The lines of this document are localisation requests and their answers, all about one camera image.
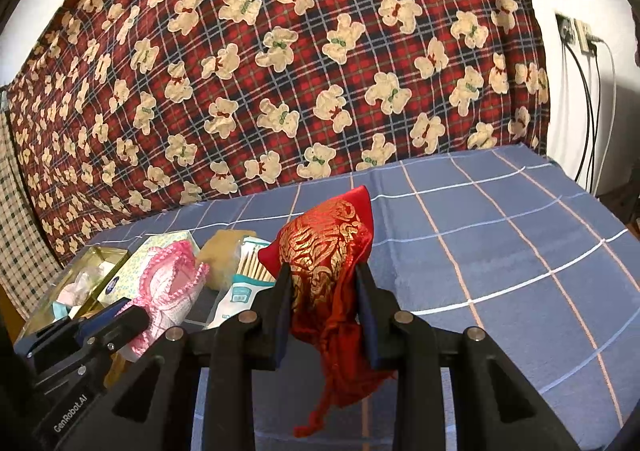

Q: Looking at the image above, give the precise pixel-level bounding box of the red gold drawstring pouch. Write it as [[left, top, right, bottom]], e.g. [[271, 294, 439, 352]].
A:
[[258, 185, 393, 438]]

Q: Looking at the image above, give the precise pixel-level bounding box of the green patterned tissue box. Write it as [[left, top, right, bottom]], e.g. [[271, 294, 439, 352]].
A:
[[98, 230, 200, 307]]

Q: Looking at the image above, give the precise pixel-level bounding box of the pink crochet cloth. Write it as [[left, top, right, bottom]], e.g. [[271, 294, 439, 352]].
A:
[[118, 240, 209, 362]]

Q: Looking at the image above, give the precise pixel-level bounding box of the wall power socket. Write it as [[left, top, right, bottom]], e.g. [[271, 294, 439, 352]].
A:
[[555, 13, 600, 56]]

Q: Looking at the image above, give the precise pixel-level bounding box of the teal cloth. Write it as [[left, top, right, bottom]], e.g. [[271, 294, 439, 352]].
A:
[[51, 301, 70, 321]]

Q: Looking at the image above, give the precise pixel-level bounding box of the brown cardboard piece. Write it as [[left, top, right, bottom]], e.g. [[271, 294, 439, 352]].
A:
[[196, 229, 256, 291]]

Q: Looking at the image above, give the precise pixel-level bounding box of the blue checked tablecloth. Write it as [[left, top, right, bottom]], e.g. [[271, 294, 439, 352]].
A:
[[94, 145, 639, 450]]

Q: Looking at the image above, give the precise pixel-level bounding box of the cotton swab pack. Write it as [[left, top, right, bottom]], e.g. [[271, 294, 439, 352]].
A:
[[206, 237, 276, 329]]

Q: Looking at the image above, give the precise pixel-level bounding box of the gold metal tin tray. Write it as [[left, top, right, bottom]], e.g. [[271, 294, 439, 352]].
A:
[[18, 245, 130, 339]]

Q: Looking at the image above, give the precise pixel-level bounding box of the red plaid teddy bear blanket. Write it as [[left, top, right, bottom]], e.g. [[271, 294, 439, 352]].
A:
[[8, 0, 550, 263]]

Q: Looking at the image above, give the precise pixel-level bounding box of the black power cable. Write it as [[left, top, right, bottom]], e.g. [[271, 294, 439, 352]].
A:
[[562, 42, 601, 194]]

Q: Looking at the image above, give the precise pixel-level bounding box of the beige checked cloth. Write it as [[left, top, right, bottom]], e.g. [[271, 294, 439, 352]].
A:
[[0, 112, 61, 320]]

